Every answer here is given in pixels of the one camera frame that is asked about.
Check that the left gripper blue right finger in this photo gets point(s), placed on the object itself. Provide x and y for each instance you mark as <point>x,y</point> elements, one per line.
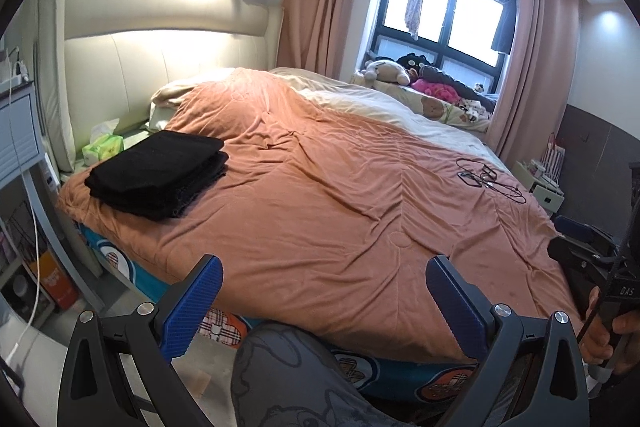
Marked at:
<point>529,370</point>

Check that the white wire rack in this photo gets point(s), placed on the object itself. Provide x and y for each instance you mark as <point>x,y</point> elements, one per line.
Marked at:
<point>553,159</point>

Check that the black pants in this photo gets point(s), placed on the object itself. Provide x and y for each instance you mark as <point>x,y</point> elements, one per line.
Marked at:
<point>172,145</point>

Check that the black plush toy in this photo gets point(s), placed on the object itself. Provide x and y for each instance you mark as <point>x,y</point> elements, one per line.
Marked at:
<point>413,63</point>

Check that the white bedside cabinet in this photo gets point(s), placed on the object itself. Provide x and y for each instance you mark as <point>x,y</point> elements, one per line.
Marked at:
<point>548,195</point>

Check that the black framed window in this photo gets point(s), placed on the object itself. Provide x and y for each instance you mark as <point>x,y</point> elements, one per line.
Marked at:
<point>453,35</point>

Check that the beige plush toy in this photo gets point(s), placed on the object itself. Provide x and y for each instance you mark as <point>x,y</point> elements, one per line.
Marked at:
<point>382,71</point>

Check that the person's right hand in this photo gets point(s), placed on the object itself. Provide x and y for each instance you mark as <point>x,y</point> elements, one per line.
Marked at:
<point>595,345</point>

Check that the pink plush item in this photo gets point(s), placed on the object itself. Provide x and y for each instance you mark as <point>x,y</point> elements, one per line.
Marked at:
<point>437,90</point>

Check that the white bedside desk unit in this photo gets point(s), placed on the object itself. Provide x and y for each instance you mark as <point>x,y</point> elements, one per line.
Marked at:
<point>38,276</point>

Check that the right pink curtain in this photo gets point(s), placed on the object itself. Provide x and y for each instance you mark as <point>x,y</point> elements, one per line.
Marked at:
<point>540,71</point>

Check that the hanging dark garment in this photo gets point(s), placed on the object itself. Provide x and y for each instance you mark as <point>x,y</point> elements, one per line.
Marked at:
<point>504,35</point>

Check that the bear print cushion bedding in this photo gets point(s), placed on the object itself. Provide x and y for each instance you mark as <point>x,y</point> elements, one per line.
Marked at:
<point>464,114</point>

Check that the green tissue pack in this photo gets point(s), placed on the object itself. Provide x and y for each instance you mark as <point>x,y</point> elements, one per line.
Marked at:
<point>104,147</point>

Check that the orange bed blanket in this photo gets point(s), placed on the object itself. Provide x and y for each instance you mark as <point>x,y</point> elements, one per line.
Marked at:
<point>331,208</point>

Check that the cream padded headboard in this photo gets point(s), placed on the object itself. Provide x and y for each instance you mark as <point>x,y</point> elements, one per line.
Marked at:
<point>102,60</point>

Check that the folded black garment left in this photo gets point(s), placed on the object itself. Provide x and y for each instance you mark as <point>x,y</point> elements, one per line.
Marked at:
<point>157,189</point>

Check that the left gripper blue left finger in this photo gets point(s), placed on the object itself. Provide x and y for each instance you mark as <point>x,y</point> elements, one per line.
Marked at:
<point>117,370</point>

